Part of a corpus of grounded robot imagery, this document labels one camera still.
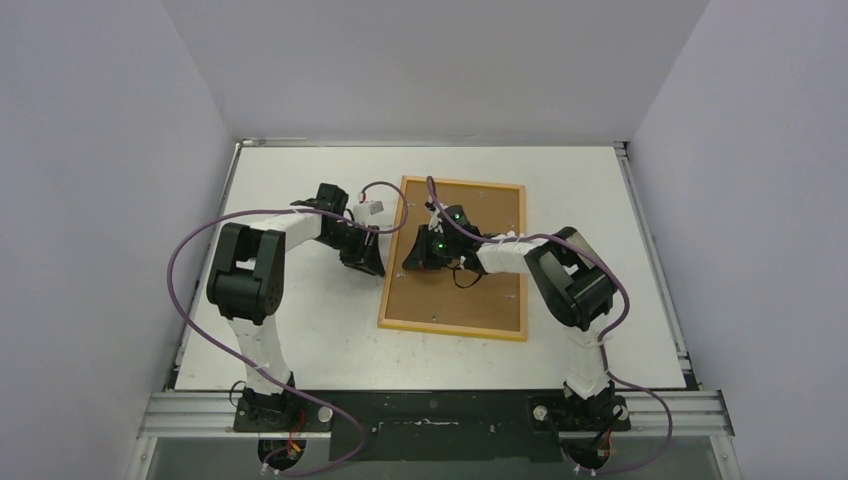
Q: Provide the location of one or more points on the yellow wooden picture frame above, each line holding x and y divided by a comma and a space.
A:
450, 329

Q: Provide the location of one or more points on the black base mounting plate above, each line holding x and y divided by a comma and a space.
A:
540, 426

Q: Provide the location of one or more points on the aluminium front rail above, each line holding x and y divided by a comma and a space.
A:
212, 415

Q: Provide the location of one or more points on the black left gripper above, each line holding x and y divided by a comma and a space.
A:
366, 256

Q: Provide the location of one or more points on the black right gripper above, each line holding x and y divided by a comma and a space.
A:
424, 250

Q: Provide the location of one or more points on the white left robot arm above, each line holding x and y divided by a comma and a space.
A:
246, 280

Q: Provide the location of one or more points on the brown cardboard backing board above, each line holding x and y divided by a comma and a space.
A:
490, 212

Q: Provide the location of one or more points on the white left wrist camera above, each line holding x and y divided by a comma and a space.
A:
367, 213

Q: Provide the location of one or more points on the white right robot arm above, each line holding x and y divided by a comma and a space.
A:
562, 265

